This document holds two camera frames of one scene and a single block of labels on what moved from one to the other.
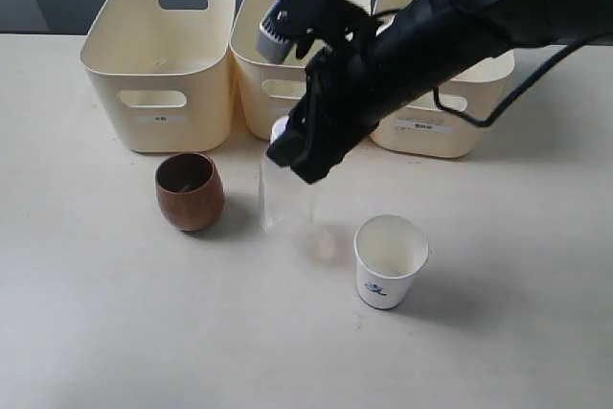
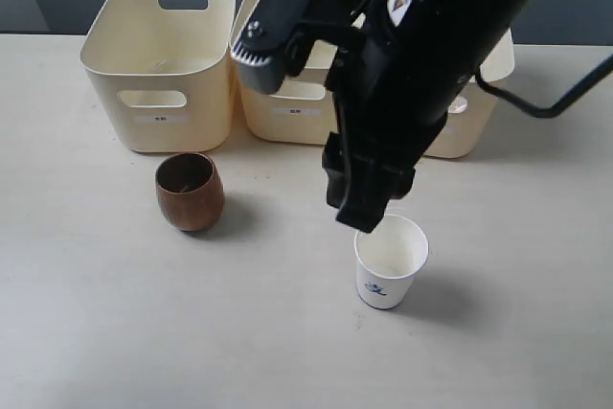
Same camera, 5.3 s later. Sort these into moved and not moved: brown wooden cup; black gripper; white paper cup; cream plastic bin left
Moved: black gripper
Not moved: cream plastic bin left; white paper cup; brown wooden cup
